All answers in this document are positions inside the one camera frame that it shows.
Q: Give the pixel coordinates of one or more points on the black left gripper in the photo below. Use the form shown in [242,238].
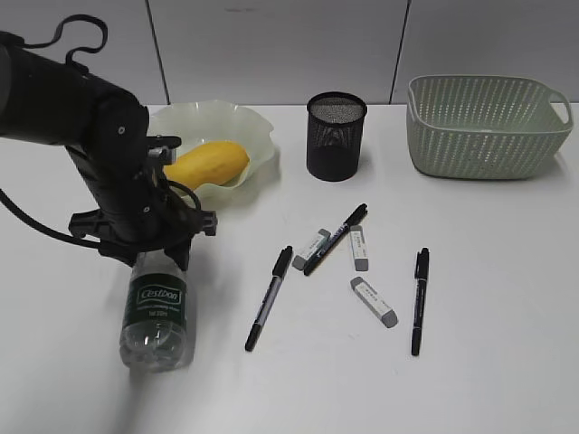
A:
[139,211]

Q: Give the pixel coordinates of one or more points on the clear water bottle green label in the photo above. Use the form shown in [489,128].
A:
[153,333]

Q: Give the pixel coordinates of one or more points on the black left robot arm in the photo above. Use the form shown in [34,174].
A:
[104,130]

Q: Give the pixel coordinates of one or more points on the pale green wavy glass plate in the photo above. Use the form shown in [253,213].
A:
[213,120]

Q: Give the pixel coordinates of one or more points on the black marker pen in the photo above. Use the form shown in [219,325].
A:
[353,219]
[421,274]
[278,274]

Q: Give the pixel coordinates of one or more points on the pale green plastic basket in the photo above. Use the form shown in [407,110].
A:
[484,127]

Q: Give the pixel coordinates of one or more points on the grey white eraser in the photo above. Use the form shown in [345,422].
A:
[359,249]
[311,247]
[374,301]

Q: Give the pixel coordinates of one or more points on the black mesh pen holder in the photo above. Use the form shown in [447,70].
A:
[335,129]

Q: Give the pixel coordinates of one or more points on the yellow mango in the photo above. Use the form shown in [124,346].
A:
[215,162]

